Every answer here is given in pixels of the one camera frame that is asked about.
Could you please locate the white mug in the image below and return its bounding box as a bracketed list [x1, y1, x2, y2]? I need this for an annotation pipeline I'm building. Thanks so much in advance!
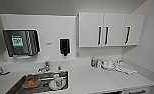
[52, 73, 63, 88]

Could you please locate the chrome faucet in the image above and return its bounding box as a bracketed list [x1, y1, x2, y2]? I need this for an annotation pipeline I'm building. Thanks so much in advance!
[37, 60, 51, 74]

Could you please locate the orange bowl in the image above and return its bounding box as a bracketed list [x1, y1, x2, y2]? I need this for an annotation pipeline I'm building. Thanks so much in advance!
[22, 77, 39, 88]

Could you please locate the blue dish soap bottle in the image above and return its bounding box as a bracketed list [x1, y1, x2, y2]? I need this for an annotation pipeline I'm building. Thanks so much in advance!
[90, 57, 97, 68]

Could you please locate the white plate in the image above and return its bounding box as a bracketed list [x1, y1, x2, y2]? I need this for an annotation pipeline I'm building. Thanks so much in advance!
[48, 79, 67, 91]

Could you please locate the white wall cabinet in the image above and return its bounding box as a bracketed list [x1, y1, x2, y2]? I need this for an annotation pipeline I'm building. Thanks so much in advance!
[76, 12, 147, 48]

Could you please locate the stainless steel sink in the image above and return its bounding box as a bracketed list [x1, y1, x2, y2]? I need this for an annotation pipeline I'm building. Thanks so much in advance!
[4, 70, 70, 94]

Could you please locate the black soap dispenser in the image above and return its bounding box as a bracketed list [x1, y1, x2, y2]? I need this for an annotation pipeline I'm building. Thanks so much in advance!
[58, 37, 71, 58]

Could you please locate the grey paper towel dispenser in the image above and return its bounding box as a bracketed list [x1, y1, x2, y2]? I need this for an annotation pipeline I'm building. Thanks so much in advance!
[1, 29, 41, 58]

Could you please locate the white drawer stack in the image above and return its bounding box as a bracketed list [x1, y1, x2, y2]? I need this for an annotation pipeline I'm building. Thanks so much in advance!
[126, 87, 148, 94]

